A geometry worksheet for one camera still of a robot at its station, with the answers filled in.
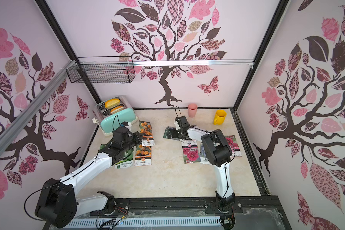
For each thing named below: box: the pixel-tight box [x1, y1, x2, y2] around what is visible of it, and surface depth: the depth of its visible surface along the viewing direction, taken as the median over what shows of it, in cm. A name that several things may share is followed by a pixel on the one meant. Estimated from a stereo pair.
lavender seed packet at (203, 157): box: [199, 142, 211, 165], surface depth 94 cm
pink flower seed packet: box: [181, 139, 201, 164], surface depth 97 cm
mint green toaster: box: [92, 95, 139, 137], surface depth 97 cm
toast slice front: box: [110, 105, 125, 115], surface depth 95 cm
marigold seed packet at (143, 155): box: [134, 144, 152, 167], surface depth 94 cm
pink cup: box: [187, 103, 198, 118], surface depth 112 cm
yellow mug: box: [213, 109, 227, 126], surface depth 108 cm
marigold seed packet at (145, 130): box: [138, 120, 156, 147], surface depth 91 cm
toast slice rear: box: [104, 98, 121, 109], surface depth 97 cm
